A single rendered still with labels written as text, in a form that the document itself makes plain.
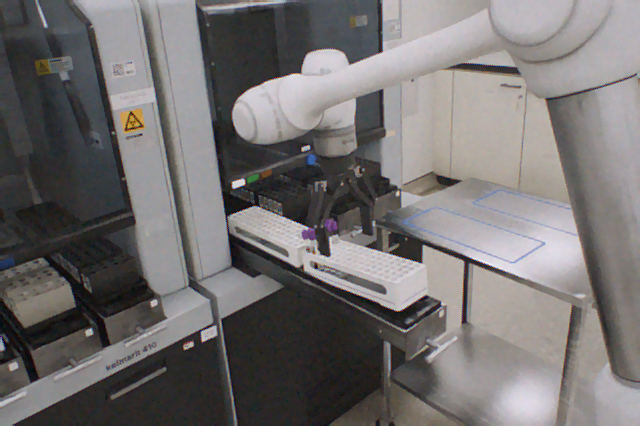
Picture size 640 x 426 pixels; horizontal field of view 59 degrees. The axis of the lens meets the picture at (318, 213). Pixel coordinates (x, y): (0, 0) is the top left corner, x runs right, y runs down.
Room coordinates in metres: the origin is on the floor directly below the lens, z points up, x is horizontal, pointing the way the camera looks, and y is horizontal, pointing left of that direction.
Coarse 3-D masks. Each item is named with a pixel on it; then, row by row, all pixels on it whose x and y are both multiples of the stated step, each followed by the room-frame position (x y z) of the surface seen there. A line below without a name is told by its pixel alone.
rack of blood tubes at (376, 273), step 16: (304, 256) 1.18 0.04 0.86; (320, 256) 1.15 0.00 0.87; (336, 256) 1.15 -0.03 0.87; (352, 256) 1.13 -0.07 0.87; (368, 256) 1.12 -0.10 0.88; (384, 256) 1.12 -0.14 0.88; (320, 272) 1.14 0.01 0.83; (336, 272) 1.13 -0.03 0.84; (352, 272) 1.06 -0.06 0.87; (368, 272) 1.04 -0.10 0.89; (384, 272) 1.04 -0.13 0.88; (400, 272) 1.02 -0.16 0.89; (416, 272) 1.01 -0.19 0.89; (368, 288) 1.07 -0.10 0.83; (384, 288) 1.06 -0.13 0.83; (400, 288) 0.97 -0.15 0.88; (416, 288) 1.00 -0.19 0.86; (384, 304) 0.99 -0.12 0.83; (400, 304) 0.97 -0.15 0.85
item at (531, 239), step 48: (480, 192) 1.59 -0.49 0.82; (384, 240) 1.43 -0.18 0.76; (432, 240) 1.29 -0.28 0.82; (480, 240) 1.27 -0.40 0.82; (528, 240) 1.25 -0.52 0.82; (576, 240) 1.24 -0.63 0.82; (576, 288) 1.02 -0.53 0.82; (480, 336) 1.60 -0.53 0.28; (576, 336) 0.98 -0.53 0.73; (384, 384) 1.42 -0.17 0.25; (432, 384) 1.38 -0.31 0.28; (480, 384) 1.36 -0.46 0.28; (528, 384) 1.35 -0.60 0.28; (576, 384) 1.33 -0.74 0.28
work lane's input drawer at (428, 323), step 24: (240, 240) 1.37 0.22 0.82; (264, 264) 1.28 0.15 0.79; (288, 264) 1.22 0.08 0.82; (288, 288) 1.21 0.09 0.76; (312, 288) 1.14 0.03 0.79; (336, 288) 1.09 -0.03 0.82; (336, 312) 1.08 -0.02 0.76; (360, 312) 1.02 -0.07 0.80; (384, 312) 0.99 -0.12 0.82; (408, 312) 0.98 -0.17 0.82; (432, 312) 0.99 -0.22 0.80; (384, 336) 0.97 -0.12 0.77; (408, 336) 0.93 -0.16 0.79; (432, 336) 0.98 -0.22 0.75
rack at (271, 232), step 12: (228, 216) 1.43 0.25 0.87; (240, 216) 1.42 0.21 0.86; (252, 216) 1.43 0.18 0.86; (264, 216) 1.42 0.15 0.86; (276, 216) 1.41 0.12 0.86; (228, 228) 1.42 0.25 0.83; (240, 228) 1.45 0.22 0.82; (252, 228) 1.34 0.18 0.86; (264, 228) 1.34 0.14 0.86; (276, 228) 1.34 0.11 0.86; (288, 228) 1.34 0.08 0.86; (300, 228) 1.32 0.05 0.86; (252, 240) 1.35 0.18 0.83; (264, 240) 1.37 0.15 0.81; (276, 240) 1.26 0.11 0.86; (288, 240) 1.26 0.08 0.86; (300, 240) 1.25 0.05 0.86; (276, 252) 1.27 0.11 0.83; (288, 252) 1.23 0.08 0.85; (300, 252) 1.21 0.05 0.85; (300, 264) 1.21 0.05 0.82
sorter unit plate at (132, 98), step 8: (152, 88) 1.28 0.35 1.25; (112, 96) 1.22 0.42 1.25; (120, 96) 1.23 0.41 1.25; (128, 96) 1.24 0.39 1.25; (136, 96) 1.25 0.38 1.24; (144, 96) 1.26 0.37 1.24; (152, 96) 1.28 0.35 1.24; (112, 104) 1.22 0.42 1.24; (120, 104) 1.23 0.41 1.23; (128, 104) 1.24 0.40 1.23; (136, 104) 1.25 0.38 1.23
